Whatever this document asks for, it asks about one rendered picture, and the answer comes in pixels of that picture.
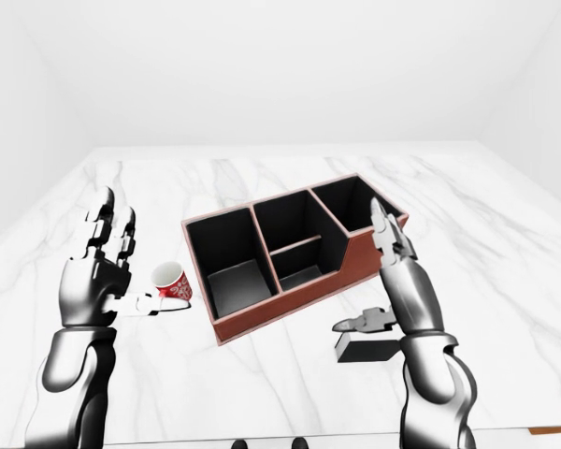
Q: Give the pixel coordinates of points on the red and white mug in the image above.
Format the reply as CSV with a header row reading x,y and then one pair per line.
x,y
174,286

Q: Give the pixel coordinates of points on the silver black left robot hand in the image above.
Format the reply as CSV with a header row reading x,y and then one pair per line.
x,y
86,290

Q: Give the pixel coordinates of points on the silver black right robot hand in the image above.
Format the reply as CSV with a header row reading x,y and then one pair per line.
x,y
413,294

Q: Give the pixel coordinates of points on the thin brown strip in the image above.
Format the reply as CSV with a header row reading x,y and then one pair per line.
x,y
554,432

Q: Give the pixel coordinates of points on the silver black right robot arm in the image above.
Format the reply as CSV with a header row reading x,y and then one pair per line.
x,y
432,383

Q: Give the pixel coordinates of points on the red-brown desk caddy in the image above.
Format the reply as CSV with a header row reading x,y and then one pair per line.
x,y
262,308

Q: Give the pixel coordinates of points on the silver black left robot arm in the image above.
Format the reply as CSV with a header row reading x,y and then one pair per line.
x,y
72,388

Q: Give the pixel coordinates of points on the small dark rounded shape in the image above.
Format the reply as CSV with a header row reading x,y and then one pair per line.
x,y
300,443
239,444

